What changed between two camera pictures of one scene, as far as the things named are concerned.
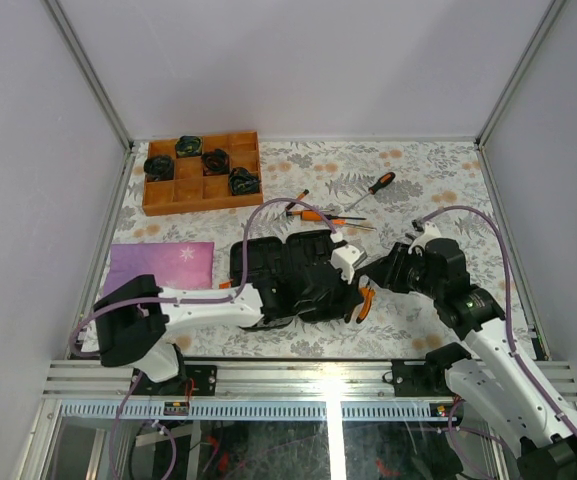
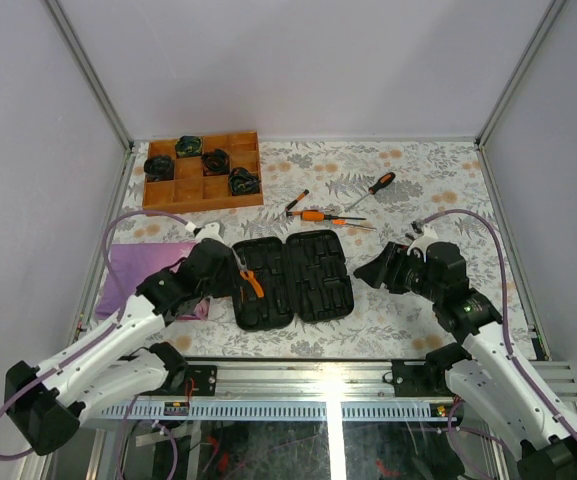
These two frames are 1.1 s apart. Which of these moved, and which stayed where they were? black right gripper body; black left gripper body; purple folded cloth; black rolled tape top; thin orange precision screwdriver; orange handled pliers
Moved: orange handled pliers; black left gripper body
Stayed: thin orange precision screwdriver; purple folded cloth; black right gripper body; black rolled tape top
